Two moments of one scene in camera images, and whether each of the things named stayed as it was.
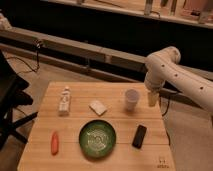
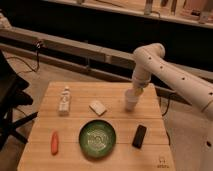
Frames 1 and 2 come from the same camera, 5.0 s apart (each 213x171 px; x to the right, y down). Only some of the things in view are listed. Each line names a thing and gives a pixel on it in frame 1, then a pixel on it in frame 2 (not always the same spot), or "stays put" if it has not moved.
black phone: (139, 136) stays put
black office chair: (12, 94) stays put
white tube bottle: (64, 106) stays put
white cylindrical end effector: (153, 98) -> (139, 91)
